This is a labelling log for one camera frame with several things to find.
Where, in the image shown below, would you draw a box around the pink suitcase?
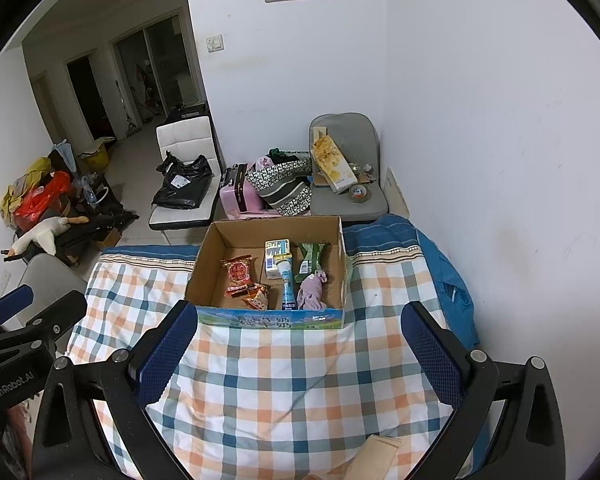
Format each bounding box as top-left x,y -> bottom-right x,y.
219,162 -> 268,219

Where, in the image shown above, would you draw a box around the yellow cloth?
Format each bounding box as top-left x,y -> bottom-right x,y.
0,156 -> 52,221

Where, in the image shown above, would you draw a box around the white board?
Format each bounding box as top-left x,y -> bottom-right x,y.
384,167 -> 412,220

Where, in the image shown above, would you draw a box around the yellow snack box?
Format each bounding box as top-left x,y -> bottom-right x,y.
311,135 -> 357,195

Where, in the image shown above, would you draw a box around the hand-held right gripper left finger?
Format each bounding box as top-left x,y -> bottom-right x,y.
30,300 -> 199,480

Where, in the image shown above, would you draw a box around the red snack packet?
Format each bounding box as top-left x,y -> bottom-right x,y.
221,255 -> 255,298

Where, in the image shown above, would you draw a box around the goose plush toy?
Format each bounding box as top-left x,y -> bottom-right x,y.
0,215 -> 90,262

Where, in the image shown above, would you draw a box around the checked blanket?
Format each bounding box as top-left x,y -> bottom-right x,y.
65,214 -> 473,480

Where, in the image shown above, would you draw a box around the grey padded chair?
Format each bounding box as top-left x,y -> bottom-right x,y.
308,112 -> 391,223

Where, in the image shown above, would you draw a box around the orange panda snack packet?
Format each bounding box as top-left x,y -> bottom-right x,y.
241,282 -> 272,311

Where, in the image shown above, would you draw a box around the glass sliding door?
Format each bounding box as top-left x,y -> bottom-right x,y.
111,12 -> 201,141

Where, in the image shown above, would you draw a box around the green snack packet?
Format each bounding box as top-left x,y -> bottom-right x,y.
299,241 -> 328,277

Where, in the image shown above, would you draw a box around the brown paper piece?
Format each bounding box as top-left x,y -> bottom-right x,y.
347,435 -> 403,480

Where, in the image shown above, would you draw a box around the white chair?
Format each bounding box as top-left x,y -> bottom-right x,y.
148,116 -> 221,232

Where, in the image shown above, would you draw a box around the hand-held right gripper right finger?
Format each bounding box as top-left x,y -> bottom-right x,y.
401,301 -> 567,480

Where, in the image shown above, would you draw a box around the red plastic bag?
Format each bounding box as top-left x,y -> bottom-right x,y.
14,171 -> 73,221

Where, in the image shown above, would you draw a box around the blue and white tube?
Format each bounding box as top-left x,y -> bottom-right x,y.
272,254 -> 299,312

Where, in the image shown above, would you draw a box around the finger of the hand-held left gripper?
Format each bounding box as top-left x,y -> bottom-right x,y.
22,290 -> 89,346
0,284 -> 35,331

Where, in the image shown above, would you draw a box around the blue cloth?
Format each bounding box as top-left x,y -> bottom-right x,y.
415,227 -> 481,356

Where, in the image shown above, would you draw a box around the black plastic bag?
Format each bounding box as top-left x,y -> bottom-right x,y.
152,151 -> 215,210

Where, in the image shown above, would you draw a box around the patterned tote bag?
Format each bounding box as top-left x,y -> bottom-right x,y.
245,157 -> 313,217

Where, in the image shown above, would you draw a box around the light blue plastic bag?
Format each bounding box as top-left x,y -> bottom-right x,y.
55,140 -> 78,173

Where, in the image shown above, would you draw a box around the grey plastic chair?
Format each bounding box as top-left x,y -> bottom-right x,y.
17,252 -> 88,311

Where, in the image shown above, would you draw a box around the black bags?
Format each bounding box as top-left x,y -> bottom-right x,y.
55,175 -> 141,261

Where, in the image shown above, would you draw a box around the purple cloth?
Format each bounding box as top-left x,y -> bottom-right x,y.
296,270 -> 328,311

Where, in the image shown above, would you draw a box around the yellow bin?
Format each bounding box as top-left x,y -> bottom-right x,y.
77,137 -> 116,168

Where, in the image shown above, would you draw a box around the cardboard box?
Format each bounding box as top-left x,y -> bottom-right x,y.
185,215 -> 348,330

